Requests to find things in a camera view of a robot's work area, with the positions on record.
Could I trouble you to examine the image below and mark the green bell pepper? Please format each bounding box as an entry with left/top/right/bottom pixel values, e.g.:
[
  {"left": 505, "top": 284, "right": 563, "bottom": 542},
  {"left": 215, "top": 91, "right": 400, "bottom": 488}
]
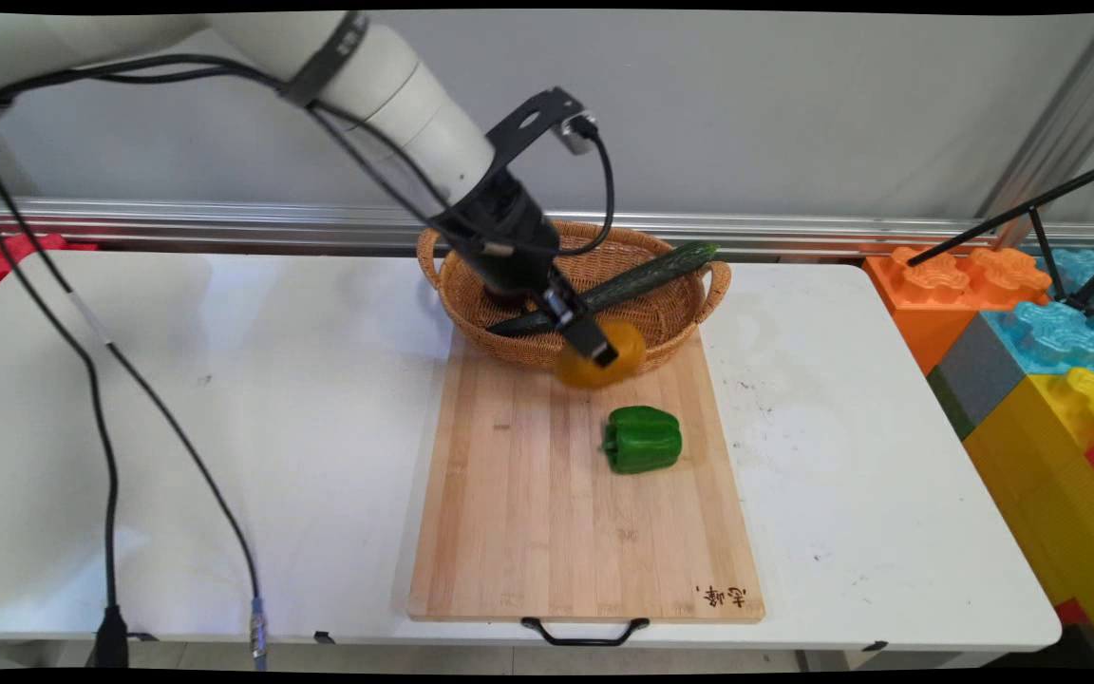
[{"left": 602, "top": 406, "right": 684, "bottom": 475}]

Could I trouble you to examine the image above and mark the orange fruit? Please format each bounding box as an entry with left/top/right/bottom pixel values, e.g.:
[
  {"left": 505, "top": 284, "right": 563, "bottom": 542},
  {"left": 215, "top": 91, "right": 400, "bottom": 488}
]
[{"left": 555, "top": 318, "right": 648, "bottom": 390}]

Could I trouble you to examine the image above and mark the bamboo cutting board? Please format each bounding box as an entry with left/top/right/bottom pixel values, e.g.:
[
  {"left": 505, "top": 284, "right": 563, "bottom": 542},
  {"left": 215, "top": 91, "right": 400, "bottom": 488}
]
[{"left": 406, "top": 328, "right": 765, "bottom": 625}]

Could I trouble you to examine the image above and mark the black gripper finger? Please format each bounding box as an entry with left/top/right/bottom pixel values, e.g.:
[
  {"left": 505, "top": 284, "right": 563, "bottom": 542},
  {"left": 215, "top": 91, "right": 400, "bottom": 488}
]
[{"left": 539, "top": 271, "right": 620, "bottom": 370}]

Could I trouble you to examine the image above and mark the black table handle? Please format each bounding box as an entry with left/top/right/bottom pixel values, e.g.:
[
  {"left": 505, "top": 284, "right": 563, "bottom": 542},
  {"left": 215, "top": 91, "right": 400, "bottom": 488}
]
[{"left": 520, "top": 617, "right": 651, "bottom": 648}]

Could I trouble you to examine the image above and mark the green cucumber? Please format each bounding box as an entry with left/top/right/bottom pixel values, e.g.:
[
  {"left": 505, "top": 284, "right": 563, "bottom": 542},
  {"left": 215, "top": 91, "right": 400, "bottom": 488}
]
[{"left": 487, "top": 240, "right": 721, "bottom": 337}]

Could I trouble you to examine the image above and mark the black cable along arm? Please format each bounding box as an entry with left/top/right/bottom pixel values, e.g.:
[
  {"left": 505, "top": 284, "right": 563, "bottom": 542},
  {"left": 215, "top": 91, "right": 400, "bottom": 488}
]
[{"left": 0, "top": 53, "right": 458, "bottom": 227}]

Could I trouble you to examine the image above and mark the black camera bracket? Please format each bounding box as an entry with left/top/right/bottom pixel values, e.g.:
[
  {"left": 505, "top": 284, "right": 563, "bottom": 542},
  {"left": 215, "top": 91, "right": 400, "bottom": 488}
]
[{"left": 483, "top": 87, "right": 591, "bottom": 193}]

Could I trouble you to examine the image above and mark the light blue toy block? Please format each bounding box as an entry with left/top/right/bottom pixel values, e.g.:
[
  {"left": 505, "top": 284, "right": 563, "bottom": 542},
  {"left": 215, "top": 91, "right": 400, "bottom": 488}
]
[
  {"left": 1036, "top": 247, "right": 1094, "bottom": 310},
  {"left": 981, "top": 300, "right": 1094, "bottom": 379}
]

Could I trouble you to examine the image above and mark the black cable with metal connector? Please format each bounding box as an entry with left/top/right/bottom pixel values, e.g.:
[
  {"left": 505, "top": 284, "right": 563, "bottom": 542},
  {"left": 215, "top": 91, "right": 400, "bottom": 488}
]
[{"left": 0, "top": 142, "right": 270, "bottom": 671}]

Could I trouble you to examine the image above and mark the black tripod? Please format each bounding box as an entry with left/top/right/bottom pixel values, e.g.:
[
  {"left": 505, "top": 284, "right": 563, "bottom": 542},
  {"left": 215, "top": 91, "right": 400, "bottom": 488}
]
[{"left": 906, "top": 152, "right": 1094, "bottom": 319}]

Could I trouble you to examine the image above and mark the thick black cable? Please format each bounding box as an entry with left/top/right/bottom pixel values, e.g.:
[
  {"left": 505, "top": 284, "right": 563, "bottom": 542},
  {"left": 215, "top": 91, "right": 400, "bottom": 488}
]
[{"left": 0, "top": 90, "right": 130, "bottom": 669}]

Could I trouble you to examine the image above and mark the grey toy block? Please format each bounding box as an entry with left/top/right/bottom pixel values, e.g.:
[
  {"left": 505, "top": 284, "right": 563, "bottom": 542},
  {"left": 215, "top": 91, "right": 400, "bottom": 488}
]
[{"left": 927, "top": 313, "right": 1028, "bottom": 440}]

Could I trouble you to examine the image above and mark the aluminium rail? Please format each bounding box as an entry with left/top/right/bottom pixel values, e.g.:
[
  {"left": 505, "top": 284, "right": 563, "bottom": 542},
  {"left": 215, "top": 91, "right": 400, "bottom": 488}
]
[{"left": 0, "top": 197, "right": 1094, "bottom": 259}]

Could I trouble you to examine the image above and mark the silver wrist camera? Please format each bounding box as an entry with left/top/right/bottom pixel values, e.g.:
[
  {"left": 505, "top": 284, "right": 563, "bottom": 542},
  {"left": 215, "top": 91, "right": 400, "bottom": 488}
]
[{"left": 556, "top": 114, "right": 597, "bottom": 156}]

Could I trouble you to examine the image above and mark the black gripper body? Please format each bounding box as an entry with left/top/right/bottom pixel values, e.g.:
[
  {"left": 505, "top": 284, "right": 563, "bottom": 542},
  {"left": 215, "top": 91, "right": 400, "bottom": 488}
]
[{"left": 443, "top": 174, "right": 564, "bottom": 299}]

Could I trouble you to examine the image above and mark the black camera cable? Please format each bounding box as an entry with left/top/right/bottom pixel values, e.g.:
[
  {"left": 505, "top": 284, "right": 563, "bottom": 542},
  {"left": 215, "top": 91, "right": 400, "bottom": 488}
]
[{"left": 500, "top": 114, "right": 616, "bottom": 259}]

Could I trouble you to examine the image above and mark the woven wicker basket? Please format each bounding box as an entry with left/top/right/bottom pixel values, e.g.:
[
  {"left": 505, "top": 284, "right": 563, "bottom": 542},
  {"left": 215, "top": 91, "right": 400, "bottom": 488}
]
[{"left": 416, "top": 220, "right": 732, "bottom": 373}]

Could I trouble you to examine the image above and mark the yellow toy block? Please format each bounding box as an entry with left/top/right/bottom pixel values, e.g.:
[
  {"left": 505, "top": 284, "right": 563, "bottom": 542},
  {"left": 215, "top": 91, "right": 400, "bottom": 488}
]
[{"left": 963, "top": 366, "right": 1094, "bottom": 666}]

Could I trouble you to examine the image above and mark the orange toy block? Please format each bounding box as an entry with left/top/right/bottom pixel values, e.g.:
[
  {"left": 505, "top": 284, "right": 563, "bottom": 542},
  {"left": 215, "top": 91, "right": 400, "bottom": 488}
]
[{"left": 862, "top": 245, "right": 1053, "bottom": 376}]

